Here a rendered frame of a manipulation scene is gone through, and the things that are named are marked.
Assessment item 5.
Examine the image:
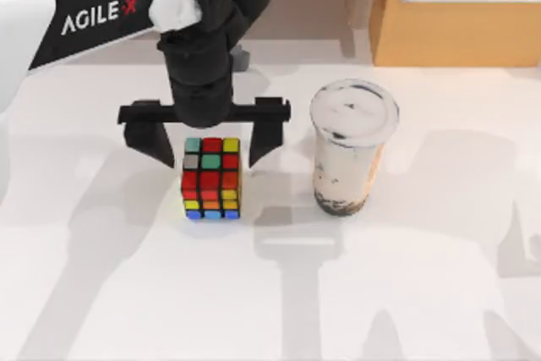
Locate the wooden cupboard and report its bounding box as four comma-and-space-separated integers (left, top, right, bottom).
369, 0, 541, 68

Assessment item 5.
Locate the multicoloured puzzle cube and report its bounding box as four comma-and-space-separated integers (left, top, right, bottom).
181, 136, 243, 223

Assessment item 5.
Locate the milk tea plastic cup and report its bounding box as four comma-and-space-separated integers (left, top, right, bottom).
309, 78, 401, 216

